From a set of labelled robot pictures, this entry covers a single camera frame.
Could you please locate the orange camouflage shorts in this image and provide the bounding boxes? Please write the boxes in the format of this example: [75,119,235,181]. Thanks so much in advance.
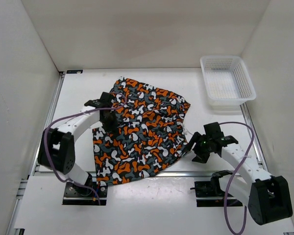
[93,77,191,186]

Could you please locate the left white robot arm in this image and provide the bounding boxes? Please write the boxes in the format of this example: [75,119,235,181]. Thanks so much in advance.
[37,92,123,196]

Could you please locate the front aluminium rail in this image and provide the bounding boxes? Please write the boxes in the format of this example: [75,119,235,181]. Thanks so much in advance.
[34,171,213,177]

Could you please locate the right aluminium rail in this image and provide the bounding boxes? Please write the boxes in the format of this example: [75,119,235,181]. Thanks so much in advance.
[240,103,268,171]

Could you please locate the white plastic mesh basket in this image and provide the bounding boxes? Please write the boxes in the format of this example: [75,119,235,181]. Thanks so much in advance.
[200,55,256,107]

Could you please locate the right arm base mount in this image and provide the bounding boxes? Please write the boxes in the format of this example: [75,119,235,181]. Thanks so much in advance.
[190,170,233,207]

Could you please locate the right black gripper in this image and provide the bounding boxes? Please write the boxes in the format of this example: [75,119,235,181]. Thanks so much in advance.
[181,131,212,164]

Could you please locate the left aluminium rail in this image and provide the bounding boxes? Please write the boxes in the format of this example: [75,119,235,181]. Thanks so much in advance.
[28,71,66,176]

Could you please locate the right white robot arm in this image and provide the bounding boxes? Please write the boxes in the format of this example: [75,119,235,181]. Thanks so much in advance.
[184,122,293,225]

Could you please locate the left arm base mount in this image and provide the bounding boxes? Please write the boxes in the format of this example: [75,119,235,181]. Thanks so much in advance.
[62,182,108,206]

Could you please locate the aluminium rail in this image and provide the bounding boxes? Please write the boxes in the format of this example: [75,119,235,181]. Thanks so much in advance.
[34,171,213,177]
[240,103,268,171]
[28,71,66,176]

